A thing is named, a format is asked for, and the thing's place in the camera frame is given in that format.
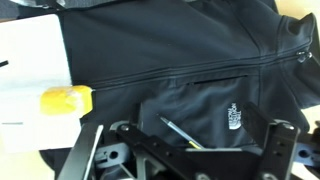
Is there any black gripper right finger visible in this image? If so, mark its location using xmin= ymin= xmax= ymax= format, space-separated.
xmin=241 ymin=101 xmax=300 ymax=180

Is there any white flat board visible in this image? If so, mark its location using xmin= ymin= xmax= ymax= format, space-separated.
xmin=0 ymin=13 xmax=83 ymax=154

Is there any slim metal pen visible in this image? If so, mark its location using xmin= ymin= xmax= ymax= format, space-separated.
xmin=157 ymin=114 xmax=205 ymax=150

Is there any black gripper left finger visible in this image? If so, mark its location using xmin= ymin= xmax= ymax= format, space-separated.
xmin=115 ymin=102 xmax=215 ymax=180

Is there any metal zipper pull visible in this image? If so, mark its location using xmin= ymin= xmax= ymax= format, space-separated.
xmin=295 ymin=50 xmax=314 ymax=64

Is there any white roll with yellow end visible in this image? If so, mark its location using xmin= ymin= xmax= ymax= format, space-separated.
xmin=0 ymin=74 xmax=94 ymax=117

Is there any black zip jersey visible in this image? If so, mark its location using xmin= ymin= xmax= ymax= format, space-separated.
xmin=39 ymin=0 xmax=320 ymax=168

